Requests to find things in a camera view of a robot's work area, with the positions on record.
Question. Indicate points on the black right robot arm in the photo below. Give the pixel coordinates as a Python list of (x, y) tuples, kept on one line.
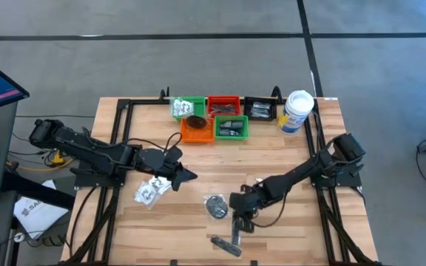
[(298, 173)]

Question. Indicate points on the orange plastic slotted basket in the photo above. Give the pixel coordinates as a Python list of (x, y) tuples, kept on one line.
[(196, 136)]

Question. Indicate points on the black diagonal support bar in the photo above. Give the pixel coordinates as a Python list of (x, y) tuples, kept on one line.
[(39, 190)]

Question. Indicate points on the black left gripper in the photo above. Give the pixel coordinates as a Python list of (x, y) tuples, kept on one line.
[(168, 164)]

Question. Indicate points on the black round brush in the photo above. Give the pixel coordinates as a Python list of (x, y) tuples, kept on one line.
[(216, 207), (196, 122)]

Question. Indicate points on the black aluminium rig frame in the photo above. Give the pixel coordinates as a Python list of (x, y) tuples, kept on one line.
[(107, 221)]

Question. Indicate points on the white round plug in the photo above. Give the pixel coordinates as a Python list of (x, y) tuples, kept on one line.
[(19, 237)]

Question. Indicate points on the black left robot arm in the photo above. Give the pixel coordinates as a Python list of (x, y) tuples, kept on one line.
[(87, 146)]

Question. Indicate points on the yellow disinfectant wipes canister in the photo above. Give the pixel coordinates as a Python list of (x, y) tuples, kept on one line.
[(300, 103)]

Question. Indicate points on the white printed pouch clear bag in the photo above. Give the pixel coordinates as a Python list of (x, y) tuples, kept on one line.
[(178, 107), (145, 194), (188, 107), (160, 184)]

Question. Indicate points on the red plastic slotted basket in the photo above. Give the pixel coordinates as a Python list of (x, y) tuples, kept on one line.
[(224, 99)]

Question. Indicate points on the dark grey deodorant stick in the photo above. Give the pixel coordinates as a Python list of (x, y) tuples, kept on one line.
[(231, 125), (230, 132)]

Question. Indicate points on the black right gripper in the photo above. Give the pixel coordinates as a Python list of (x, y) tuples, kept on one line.
[(244, 203)]

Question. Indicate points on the black plastic slotted basket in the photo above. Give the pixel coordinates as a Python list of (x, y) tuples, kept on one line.
[(248, 111)]

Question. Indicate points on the green plastic slotted basket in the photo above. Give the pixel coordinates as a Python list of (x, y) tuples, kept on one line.
[(217, 127), (200, 107)]

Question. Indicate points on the silver nail clipper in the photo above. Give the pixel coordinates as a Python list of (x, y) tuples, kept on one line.
[(260, 114), (259, 180), (262, 106)]

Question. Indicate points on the white printed paper sheet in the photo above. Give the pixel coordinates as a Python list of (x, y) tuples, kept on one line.
[(35, 218)]

